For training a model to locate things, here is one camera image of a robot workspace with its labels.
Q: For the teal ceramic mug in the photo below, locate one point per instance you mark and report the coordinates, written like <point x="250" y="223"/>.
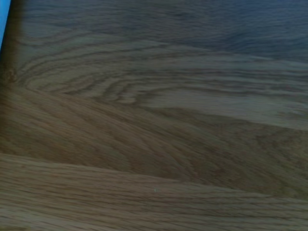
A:
<point x="3" y="21"/>

